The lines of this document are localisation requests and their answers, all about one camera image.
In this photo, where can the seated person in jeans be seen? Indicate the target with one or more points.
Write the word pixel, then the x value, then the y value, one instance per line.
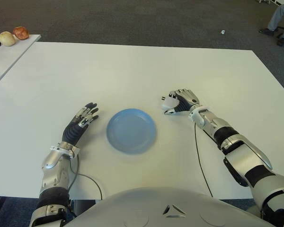
pixel 278 19

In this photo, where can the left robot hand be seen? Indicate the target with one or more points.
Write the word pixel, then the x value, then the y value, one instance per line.
pixel 72 133

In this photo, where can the reddish brown bread roll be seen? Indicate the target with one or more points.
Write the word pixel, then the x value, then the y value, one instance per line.
pixel 21 33

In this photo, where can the blue round plate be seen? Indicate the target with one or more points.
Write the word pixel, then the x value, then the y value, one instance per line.
pixel 131 131

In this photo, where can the beige round bread roll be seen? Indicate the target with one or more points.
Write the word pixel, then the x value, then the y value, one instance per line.
pixel 7 39

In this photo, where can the grey robot torso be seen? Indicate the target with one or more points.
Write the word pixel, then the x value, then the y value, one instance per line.
pixel 156 208

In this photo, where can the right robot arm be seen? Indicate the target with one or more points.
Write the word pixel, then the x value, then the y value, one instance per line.
pixel 243 156

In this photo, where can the white side table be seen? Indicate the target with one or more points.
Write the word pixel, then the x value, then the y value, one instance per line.
pixel 11 56

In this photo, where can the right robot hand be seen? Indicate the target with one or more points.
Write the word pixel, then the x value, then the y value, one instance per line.
pixel 189 98

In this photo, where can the white charger with prongs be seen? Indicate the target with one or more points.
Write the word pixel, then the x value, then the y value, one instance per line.
pixel 170 102

